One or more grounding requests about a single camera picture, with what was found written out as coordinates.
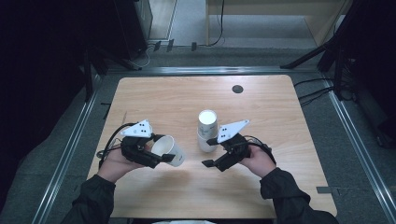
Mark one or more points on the person's right hand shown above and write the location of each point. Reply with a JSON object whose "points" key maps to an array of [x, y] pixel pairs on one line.
{"points": [[260, 161]]}

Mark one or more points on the person's left hand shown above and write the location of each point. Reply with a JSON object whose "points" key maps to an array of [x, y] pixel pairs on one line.
{"points": [[116, 165]]}

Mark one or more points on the stack of white paper cups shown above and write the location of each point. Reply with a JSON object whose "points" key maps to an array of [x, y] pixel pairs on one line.
{"points": [[207, 130]]}

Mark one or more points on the grey tape patch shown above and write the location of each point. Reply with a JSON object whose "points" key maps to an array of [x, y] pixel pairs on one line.
{"points": [[323, 189]]}

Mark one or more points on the black tripod stand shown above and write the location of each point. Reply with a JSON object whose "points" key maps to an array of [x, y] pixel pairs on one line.
{"points": [[308, 56]]}

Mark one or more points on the black round table grommet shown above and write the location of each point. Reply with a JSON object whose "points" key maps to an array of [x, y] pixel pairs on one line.
{"points": [[237, 89]]}

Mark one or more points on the metal floor rail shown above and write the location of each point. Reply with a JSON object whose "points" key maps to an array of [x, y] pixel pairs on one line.
{"points": [[71, 146], [358, 143], [211, 70]]}

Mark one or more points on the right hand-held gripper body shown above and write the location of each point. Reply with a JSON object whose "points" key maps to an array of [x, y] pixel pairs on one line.
{"points": [[235, 151]]}

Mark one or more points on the single white paper cup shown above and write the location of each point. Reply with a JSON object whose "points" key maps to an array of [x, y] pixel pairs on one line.
{"points": [[169, 149]]}

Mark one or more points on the black cabinet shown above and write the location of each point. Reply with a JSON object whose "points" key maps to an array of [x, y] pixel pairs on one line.
{"points": [[132, 28]]}

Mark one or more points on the light wooden furniture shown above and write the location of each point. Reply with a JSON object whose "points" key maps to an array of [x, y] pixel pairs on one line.
{"points": [[323, 18]]}

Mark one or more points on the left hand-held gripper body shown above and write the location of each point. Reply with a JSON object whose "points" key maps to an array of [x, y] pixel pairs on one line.
{"points": [[135, 149]]}

